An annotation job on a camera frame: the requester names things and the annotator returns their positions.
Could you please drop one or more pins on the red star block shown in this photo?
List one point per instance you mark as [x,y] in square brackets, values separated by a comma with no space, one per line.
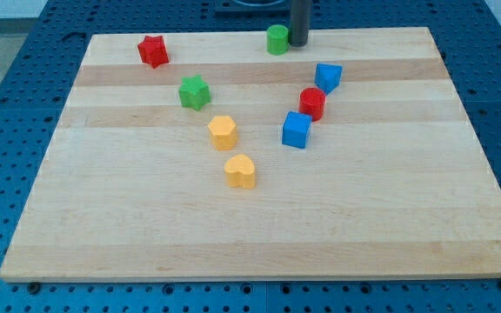
[152,51]

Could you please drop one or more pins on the green star block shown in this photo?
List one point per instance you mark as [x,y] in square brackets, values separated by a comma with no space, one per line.
[194,92]

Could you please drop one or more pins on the yellow heart block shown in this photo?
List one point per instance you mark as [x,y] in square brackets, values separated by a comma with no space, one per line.
[240,172]

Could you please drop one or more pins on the yellow hexagon block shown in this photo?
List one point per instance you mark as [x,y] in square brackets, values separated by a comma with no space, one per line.
[223,132]

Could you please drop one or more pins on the blue cube block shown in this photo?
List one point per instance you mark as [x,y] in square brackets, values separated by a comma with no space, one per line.
[296,129]

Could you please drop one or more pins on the wooden board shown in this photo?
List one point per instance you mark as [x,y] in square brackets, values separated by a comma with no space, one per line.
[393,183]

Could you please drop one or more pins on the red cylinder block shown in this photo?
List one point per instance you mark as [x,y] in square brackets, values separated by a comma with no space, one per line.
[312,102]

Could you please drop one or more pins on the green cylinder block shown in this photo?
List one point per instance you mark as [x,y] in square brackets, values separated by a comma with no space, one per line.
[277,39]

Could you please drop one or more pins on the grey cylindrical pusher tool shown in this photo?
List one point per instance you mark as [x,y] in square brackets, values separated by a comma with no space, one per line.
[300,21]

